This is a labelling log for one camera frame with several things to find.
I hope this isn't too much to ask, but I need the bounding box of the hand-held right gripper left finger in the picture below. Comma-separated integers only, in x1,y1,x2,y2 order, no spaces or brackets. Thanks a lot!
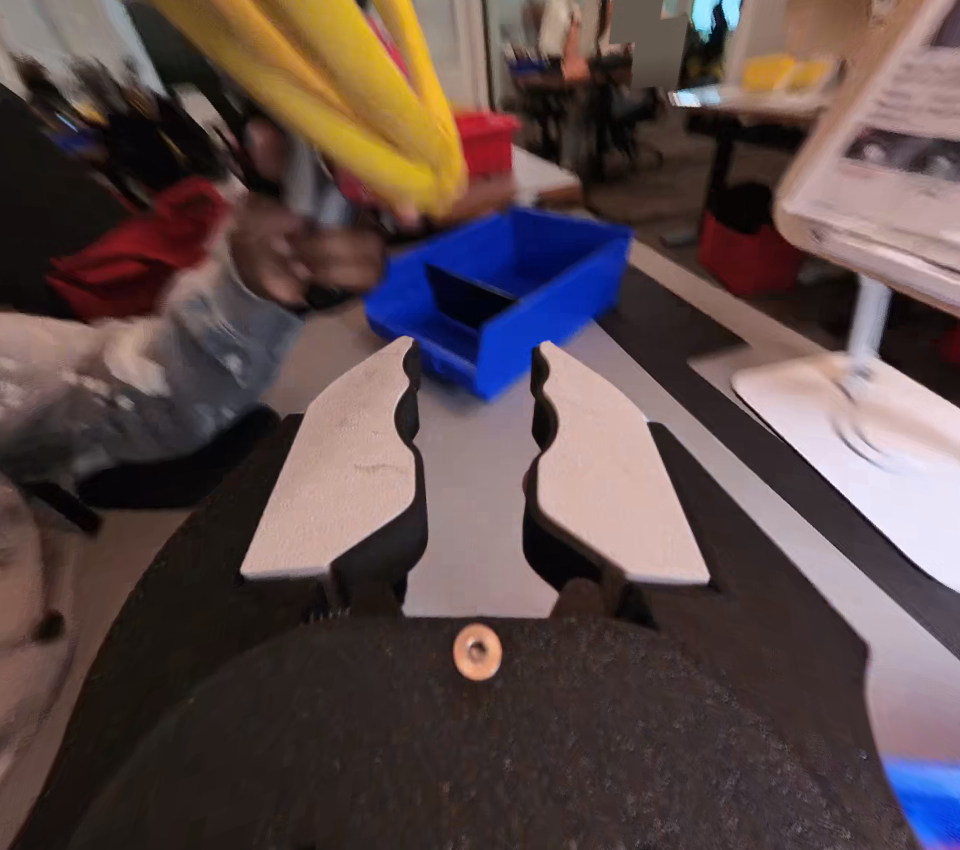
240,336,430,607

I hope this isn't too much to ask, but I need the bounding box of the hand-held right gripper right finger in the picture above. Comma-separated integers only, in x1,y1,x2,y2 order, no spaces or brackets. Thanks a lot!
522,340,712,602

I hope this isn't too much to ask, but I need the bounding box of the yellow ethernet cable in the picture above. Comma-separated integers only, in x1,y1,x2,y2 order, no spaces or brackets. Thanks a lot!
45,0,470,221

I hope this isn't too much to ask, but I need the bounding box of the blue plastic bin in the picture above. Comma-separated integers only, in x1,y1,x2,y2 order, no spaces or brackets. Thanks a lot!
881,756,960,850
365,206,635,403

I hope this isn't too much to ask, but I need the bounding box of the person's left forearm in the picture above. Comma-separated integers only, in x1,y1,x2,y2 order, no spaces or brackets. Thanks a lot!
0,250,305,491

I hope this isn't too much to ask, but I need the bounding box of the person's left hand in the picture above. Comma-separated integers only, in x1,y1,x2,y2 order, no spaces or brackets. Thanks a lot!
228,190,387,307

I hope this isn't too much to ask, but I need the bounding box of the black wrist rest pad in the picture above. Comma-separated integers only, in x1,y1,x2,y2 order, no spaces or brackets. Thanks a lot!
75,406,280,511

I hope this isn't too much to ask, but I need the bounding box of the red plastic bin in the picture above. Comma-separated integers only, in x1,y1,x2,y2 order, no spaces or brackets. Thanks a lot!
453,109,522,180

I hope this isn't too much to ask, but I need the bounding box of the black bin divider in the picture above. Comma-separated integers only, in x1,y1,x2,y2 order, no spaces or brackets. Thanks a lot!
425,262,519,334

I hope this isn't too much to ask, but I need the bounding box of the white board stand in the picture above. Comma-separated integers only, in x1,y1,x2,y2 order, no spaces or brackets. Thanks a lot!
731,276,960,592

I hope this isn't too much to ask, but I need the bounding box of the red floor bag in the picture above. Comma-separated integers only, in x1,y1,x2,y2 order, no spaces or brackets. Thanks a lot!
697,182,807,296

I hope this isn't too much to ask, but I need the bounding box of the black office chair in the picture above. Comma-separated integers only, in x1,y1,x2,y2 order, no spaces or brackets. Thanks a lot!
0,81,136,311

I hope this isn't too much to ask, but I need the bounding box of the wooden office desk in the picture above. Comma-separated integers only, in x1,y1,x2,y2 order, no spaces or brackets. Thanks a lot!
667,81,834,206

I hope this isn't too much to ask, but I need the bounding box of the printed instruction board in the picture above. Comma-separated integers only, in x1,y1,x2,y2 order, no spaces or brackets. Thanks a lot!
772,0,960,315

